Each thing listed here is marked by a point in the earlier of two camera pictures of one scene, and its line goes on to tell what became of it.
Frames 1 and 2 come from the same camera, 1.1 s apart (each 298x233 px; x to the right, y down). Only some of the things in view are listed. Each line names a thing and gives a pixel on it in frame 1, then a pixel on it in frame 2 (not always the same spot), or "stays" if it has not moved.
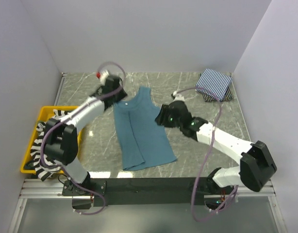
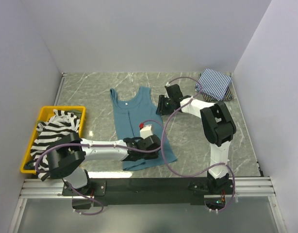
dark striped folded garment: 228,95 stays
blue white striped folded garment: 214,83 stays
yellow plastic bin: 44,114 stays
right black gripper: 161,118 → 161,108
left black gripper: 123,94 → 152,155
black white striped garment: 44,172 stays
